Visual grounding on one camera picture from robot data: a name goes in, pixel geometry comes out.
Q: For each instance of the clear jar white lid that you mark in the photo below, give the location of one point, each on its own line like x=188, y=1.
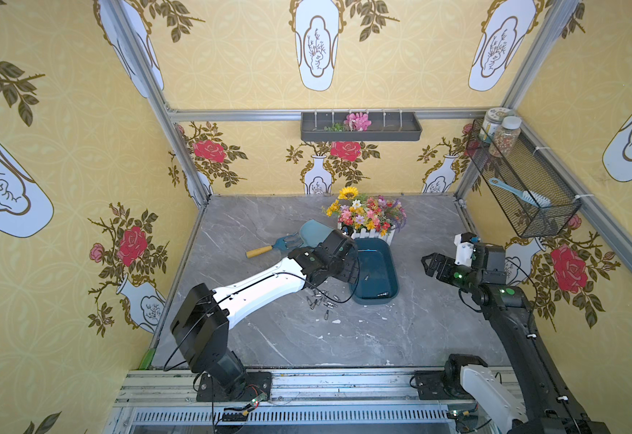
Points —
x=492, y=120

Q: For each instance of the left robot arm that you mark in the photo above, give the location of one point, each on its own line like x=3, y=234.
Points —
x=201, y=326

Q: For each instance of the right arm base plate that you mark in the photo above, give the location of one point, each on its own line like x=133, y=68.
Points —
x=438, y=386

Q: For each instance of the dark teal storage box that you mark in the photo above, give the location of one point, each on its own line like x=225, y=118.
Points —
x=376, y=261

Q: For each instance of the white picket flower planter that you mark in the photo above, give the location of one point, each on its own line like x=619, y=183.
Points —
x=367, y=216

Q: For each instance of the dark grey wall shelf tray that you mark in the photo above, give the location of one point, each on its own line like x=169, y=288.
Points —
x=387, y=125

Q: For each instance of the black wire mesh basket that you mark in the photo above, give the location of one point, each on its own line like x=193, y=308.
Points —
x=526, y=169

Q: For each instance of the yellow handled blue garden fork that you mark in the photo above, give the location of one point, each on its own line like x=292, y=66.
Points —
x=283, y=244

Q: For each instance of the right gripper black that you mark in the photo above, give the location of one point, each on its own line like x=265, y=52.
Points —
x=447, y=268

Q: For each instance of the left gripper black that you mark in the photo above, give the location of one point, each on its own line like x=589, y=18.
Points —
x=342, y=248

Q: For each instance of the light blue brush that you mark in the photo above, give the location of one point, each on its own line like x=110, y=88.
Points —
x=527, y=196

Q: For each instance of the aluminium corner frame post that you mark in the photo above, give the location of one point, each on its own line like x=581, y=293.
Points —
x=128, y=34

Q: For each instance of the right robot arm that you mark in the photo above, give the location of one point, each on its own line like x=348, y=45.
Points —
x=546, y=404

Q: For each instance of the aluminium front rail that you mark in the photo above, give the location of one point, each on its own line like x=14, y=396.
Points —
x=311, y=399

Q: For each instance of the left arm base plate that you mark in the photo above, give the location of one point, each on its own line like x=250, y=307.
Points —
x=255, y=384

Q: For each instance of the light blue plastic scoop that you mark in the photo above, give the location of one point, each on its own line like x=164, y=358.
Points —
x=312, y=233

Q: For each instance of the clear jar beige lid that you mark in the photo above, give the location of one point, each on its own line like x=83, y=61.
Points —
x=505, y=136

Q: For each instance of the pink flower on shelf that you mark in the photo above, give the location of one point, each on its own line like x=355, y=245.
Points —
x=357, y=121

